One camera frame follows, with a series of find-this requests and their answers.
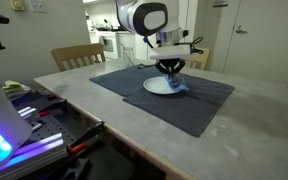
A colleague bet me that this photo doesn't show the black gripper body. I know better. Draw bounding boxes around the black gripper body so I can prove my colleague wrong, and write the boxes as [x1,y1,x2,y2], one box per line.
[155,58,185,75]

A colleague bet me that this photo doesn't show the blue towel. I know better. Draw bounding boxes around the blue towel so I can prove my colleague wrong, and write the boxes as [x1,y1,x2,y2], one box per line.
[167,77,189,92]

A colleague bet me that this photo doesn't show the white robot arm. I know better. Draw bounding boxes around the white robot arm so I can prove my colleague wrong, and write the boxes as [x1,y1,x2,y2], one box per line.
[115,0,190,82]

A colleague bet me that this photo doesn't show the white round plate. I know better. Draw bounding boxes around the white round plate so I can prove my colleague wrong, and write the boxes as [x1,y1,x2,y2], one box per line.
[143,76,178,95]

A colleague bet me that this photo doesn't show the small dark utensil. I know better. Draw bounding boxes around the small dark utensil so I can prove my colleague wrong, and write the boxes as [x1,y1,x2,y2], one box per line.
[137,65,155,69]

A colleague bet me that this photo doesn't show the dark grey mat near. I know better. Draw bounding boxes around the dark grey mat near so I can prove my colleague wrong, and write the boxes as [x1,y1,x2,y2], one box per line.
[124,74,234,137]

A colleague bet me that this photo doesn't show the dark grey mat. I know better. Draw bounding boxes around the dark grey mat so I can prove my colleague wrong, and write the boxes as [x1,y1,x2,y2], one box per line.
[90,67,164,96]
[124,74,234,137]

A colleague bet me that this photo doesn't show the clear glass jar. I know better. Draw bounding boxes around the clear glass jar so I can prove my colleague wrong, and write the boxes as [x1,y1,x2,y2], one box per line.
[123,47,134,67]

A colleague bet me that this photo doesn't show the dark grey mat far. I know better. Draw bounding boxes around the dark grey mat far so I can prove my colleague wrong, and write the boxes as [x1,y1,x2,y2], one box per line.
[90,67,164,96]

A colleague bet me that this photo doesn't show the white stove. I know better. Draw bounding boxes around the white stove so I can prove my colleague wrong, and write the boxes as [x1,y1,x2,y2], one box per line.
[96,31,119,59]

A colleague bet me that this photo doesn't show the black orange clamp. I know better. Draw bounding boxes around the black orange clamp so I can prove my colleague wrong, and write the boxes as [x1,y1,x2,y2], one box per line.
[66,121,104,155]

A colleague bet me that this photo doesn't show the yellow green cloth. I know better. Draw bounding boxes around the yellow green cloth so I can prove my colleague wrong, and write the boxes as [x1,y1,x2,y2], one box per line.
[3,80,22,92]

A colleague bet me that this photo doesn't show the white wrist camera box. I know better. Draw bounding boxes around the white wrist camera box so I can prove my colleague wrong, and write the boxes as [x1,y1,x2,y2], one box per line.
[149,45,191,60]

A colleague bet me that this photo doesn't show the silver door handle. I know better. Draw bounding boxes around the silver door handle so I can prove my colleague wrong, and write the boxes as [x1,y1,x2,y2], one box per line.
[235,25,247,34]

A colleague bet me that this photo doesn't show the wall light switch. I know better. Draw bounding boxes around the wall light switch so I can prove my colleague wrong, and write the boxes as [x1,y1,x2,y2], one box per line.
[29,0,46,13]

